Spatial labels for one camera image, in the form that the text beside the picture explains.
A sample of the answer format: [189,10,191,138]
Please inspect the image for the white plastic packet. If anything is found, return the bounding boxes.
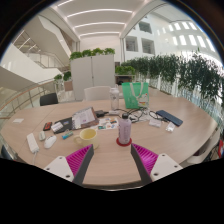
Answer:
[165,121,177,133]

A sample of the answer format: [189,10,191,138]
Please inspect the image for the row of green hedge plants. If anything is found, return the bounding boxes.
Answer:
[114,51,224,111]

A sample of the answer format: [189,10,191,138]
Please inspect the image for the small white device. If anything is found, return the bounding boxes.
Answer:
[38,130,47,142]

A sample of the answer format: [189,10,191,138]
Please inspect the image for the teal stick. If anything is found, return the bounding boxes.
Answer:
[61,130,74,140]

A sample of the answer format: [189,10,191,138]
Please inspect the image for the colourful printed cards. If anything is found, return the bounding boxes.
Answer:
[89,116,119,132]

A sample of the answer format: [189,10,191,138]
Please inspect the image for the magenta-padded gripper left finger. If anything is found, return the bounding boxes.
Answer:
[43,143,95,187]

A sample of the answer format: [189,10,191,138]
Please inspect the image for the pale yellow mug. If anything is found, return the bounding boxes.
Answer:
[73,128,100,150]

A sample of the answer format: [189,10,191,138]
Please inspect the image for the tangled black cable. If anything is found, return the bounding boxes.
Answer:
[113,107,164,124]

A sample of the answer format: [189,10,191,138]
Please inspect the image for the white label card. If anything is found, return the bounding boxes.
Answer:
[50,121,64,133]

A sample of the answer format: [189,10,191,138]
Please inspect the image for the small red-edged dark case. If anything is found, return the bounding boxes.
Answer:
[42,121,53,132]

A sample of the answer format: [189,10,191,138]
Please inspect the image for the green plants on cabinet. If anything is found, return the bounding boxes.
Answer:
[69,47,116,61]

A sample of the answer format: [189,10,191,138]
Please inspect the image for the open printed booklet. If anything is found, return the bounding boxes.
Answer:
[71,106,100,130]

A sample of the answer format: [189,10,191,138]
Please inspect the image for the white power strip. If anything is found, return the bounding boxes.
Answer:
[26,132,40,155]

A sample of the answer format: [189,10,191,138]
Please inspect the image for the potted plants by railing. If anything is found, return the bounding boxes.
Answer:
[53,70,74,93]

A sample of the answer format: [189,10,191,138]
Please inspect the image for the flat round red coaster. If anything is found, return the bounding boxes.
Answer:
[115,137,133,147]

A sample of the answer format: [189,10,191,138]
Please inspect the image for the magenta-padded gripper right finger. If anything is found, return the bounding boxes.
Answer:
[130,143,184,185]

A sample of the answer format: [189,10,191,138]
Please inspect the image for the purple drink bottle black cap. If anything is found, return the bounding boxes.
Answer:
[117,113,133,146]

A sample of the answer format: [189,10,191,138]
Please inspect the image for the dark blue flat case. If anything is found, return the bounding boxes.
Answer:
[155,109,184,127]

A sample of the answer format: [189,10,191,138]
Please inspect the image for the clear shaker bottle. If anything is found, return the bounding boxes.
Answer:
[109,84,120,111]

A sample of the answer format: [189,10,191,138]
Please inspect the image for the green tote bag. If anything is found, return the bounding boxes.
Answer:
[121,81,150,110]

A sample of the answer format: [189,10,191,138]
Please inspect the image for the white cabinet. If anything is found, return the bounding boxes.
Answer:
[70,54,116,102]

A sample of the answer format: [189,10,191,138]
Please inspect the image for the small black box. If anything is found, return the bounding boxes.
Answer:
[94,109,109,118]

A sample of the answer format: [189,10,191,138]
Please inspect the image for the white computer mouse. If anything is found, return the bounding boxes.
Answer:
[43,134,58,150]

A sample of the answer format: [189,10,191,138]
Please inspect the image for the white printed card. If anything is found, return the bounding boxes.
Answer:
[148,118,163,128]

